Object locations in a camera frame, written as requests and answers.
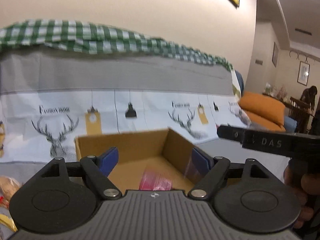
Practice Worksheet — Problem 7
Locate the snack pile on sofa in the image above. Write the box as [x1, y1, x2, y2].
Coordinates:
[1, 176, 22, 232]

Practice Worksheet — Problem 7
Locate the pink snack packet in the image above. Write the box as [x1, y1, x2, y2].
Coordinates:
[139, 170, 172, 191]

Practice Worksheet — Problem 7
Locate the green checkered cloth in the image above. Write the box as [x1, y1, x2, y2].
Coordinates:
[1, 19, 233, 71]

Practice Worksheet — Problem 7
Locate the person in background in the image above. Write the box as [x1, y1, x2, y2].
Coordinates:
[300, 86, 317, 111]

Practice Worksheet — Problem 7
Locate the orange cushion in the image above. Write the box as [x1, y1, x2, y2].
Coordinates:
[238, 92, 286, 132]

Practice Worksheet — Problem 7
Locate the deer print sofa cover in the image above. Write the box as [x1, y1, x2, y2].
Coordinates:
[1, 46, 288, 180]

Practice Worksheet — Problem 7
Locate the person's right hand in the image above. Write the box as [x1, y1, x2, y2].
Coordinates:
[283, 159, 319, 229]

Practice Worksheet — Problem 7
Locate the small framed wall picture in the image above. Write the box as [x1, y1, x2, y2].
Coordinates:
[297, 61, 310, 86]

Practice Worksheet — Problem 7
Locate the brown cardboard box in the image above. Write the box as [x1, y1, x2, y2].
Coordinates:
[75, 129, 203, 192]

